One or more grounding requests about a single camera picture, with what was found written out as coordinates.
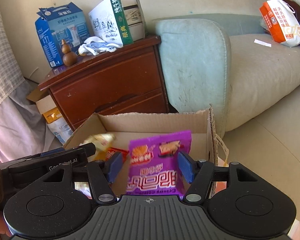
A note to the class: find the blue gift box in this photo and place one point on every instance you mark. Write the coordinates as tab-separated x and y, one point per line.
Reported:
55	24

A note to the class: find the purple snack pack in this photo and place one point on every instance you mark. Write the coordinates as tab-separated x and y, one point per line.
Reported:
153	167

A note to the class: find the orange white paper bag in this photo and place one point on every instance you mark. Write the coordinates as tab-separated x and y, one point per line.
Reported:
281	22

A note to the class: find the white work gloves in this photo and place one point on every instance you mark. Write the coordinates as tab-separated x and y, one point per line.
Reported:
95	45

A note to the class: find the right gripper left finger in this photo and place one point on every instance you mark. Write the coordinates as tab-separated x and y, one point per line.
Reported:
100	175

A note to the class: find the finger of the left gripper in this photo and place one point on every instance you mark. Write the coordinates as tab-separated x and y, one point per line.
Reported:
89	148
51	152

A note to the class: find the light blue sofa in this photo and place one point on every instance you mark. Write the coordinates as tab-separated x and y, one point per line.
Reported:
211	60

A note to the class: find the white printed bag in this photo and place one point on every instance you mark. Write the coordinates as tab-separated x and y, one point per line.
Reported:
61	130

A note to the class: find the cut milk carton box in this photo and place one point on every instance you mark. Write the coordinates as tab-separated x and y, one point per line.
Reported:
131	126

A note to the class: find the checkered pink fabric cover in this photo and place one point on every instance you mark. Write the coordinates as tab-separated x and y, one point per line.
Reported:
23	130

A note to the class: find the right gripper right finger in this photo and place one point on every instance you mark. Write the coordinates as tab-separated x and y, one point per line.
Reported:
199	175

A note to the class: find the red snack pack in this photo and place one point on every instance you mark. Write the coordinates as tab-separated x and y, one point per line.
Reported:
111	151

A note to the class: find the white green milk carton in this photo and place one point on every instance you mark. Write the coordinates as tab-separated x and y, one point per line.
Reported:
109	22

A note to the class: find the open small cardboard box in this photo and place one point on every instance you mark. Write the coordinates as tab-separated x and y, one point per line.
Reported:
45	104

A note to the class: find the croissant snack pack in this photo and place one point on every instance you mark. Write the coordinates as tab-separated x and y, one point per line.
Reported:
102	143

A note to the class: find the dark wooden nightstand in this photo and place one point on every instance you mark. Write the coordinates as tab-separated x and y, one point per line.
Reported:
127	80

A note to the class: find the grey white carton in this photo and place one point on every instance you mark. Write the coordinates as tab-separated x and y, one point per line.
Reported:
135	19

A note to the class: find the wooden gourd ornament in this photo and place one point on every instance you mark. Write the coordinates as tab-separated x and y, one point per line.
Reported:
69	57

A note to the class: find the white paper slip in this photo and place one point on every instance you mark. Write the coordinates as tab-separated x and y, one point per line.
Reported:
262	43

